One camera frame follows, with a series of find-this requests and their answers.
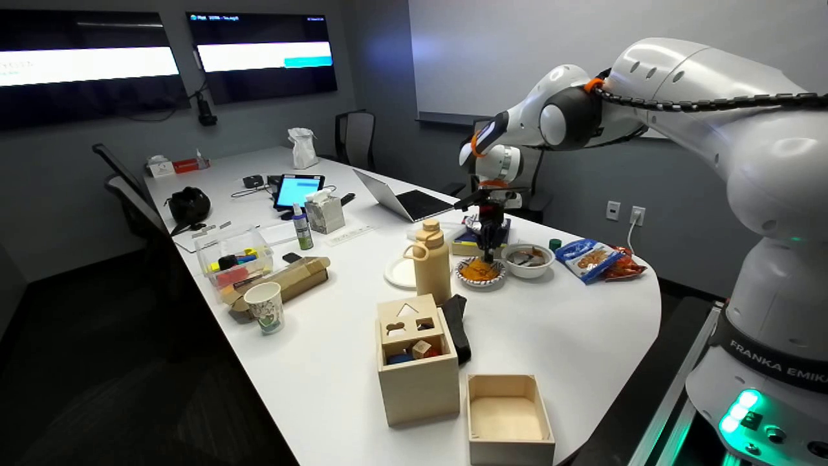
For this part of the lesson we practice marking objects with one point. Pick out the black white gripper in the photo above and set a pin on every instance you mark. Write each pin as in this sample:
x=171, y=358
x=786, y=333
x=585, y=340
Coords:
x=494, y=189

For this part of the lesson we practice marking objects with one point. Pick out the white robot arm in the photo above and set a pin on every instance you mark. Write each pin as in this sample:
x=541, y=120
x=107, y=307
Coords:
x=761, y=380

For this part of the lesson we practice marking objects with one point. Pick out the patterned paper bowl with chips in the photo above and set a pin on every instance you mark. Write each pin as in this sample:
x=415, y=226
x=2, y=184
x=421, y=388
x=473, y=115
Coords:
x=482, y=274

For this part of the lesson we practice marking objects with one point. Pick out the white bowl with pretzels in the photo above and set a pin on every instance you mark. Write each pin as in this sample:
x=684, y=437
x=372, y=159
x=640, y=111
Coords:
x=527, y=260

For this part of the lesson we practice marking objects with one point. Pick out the blue yellow box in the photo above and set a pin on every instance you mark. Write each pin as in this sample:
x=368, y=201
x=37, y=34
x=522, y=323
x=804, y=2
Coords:
x=465, y=245

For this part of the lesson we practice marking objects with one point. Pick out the beige water bottle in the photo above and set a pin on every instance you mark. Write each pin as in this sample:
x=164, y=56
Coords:
x=431, y=263

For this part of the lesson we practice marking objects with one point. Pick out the dark grey cloth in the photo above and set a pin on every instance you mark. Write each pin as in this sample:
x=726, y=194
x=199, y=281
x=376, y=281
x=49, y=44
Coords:
x=453, y=314

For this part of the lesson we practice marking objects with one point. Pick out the open laptop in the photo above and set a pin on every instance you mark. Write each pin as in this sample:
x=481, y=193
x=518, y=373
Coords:
x=411, y=206

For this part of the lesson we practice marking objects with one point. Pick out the white paper plate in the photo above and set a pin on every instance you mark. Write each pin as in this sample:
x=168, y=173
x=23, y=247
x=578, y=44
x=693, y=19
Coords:
x=402, y=274

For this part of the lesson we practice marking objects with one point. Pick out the blue snack bag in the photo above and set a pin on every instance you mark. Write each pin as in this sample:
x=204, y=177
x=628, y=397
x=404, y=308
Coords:
x=589, y=260

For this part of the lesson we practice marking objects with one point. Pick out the wooden shape sorter box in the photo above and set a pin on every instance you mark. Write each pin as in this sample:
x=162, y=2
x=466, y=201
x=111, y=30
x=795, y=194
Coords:
x=415, y=361

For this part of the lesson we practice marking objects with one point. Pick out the red snack bag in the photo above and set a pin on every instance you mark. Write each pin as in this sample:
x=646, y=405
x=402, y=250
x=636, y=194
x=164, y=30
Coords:
x=626, y=267

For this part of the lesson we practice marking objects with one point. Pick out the white tissue box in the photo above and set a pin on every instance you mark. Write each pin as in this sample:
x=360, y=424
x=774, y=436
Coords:
x=324, y=212

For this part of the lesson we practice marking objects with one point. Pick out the far black chair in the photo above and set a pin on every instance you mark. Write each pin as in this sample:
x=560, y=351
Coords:
x=355, y=138

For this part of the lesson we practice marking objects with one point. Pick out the open wooden tray box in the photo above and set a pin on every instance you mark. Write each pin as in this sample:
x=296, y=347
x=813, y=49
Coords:
x=509, y=422

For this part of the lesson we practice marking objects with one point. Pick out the brown cardboard box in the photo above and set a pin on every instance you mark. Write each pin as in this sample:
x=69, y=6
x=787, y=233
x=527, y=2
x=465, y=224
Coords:
x=296, y=278

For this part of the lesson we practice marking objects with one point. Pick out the small green bottle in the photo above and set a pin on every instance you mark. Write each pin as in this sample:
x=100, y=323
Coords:
x=301, y=229

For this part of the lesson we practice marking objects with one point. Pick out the tablet with lit screen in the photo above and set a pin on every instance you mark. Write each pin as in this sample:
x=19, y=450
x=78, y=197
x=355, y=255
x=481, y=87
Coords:
x=296, y=188

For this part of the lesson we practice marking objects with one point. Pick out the patterned paper cup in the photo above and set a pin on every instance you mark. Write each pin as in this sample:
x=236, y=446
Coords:
x=266, y=304

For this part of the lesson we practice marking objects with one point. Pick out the clear plastic bin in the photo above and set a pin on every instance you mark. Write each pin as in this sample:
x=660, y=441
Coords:
x=235, y=257

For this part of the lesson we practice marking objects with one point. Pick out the black headphones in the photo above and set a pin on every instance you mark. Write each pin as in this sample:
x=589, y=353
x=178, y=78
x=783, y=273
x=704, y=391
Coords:
x=190, y=207

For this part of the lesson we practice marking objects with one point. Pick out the black office chair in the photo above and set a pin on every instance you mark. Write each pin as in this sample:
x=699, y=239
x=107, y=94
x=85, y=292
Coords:
x=140, y=217

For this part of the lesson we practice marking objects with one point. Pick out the right wall monitor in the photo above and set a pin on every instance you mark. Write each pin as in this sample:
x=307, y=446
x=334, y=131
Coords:
x=262, y=56

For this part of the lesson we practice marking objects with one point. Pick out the wall monitor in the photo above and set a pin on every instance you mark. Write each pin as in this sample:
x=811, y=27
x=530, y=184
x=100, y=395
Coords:
x=262, y=56
x=74, y=66

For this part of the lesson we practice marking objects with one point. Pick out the left wall monitor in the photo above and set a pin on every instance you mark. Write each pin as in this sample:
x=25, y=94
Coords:
x=74, y=66

